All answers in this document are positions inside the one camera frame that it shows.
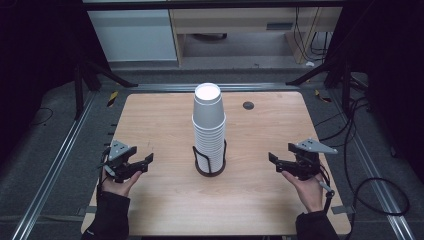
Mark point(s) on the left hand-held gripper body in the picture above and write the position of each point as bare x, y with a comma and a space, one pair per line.
117, 151

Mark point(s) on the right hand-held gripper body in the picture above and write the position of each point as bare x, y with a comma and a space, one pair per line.
305, 160

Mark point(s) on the stack of white paper cups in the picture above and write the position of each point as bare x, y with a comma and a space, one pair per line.
208, 123

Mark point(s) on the person's right hand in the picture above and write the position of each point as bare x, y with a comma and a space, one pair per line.
308, 191

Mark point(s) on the person's left hand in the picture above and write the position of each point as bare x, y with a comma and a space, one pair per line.
120, 187

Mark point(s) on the yellow black tape strip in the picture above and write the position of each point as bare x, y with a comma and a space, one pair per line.
112, 98
322, 96

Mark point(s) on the black table grommet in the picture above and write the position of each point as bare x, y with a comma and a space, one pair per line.
248, 105

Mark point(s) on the grey tape piece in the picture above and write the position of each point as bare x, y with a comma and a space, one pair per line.
89, 210
342, 210

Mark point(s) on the black metal stand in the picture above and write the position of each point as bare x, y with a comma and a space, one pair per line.
346, 83
80, 86

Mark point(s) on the small white object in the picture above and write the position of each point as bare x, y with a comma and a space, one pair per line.
310, 64

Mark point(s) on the white cabinet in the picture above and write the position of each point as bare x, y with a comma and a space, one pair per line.
133, 35

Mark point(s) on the aluminium floor rail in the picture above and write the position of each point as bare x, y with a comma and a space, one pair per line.
370, 166
53, 166

